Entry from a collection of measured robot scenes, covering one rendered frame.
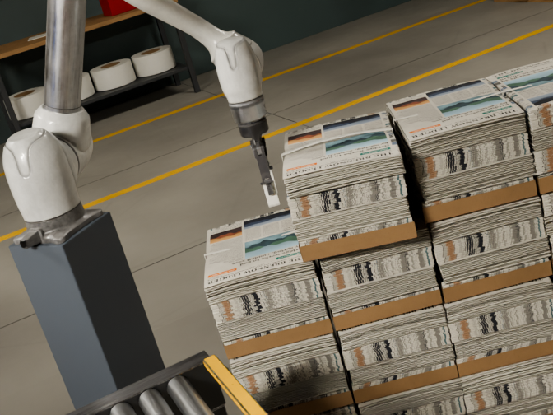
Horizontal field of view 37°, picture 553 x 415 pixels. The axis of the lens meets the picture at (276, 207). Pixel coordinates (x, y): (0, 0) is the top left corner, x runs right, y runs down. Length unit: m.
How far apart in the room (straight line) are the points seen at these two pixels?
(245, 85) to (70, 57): 0.51
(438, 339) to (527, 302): 0.25
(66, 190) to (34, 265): 0.22
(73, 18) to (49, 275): 0.68
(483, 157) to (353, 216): 0.35
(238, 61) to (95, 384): 0.98
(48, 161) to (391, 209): 0.87
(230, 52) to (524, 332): 1.06
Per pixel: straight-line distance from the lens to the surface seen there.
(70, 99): 2.36
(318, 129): 2.27
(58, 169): 2.22
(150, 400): 1.79
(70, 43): 2.32
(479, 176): 2.11
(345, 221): 2.03
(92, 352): 2.34
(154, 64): 8.15
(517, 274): 2.24
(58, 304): 2.32
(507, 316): 2.28
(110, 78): 8.06
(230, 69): 2.08
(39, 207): 2.23
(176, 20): 2.19
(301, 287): 2.13
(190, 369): 1.85
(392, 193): 2.01
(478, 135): 2.08
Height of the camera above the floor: 1.72
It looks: 21 degrees down
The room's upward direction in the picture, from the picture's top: 15 degrees counter-clockwise
